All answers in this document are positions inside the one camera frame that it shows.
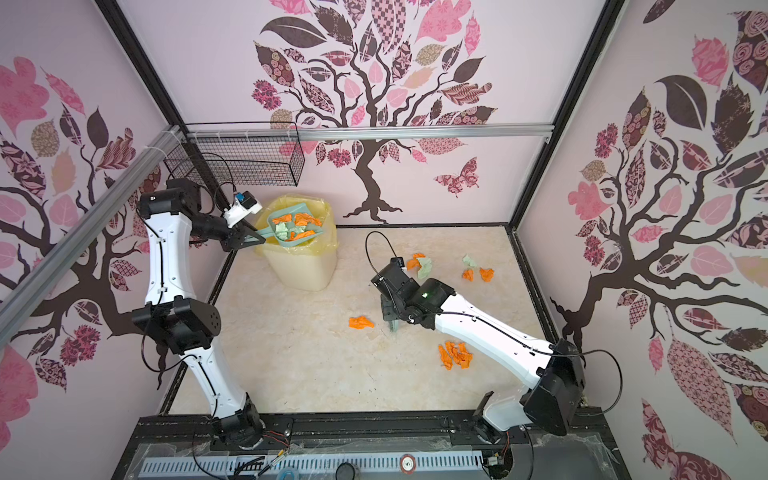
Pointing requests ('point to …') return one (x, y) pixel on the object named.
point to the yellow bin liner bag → (321, 244)
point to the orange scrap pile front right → (450, 353)
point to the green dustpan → (292, 226)
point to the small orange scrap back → (468, 274)
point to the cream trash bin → (306, 267)
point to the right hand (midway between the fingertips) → (393, 299)
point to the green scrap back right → (470, 262)
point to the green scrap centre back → (426, 267)
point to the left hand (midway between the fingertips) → (254, 238)
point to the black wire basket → (242, 153)
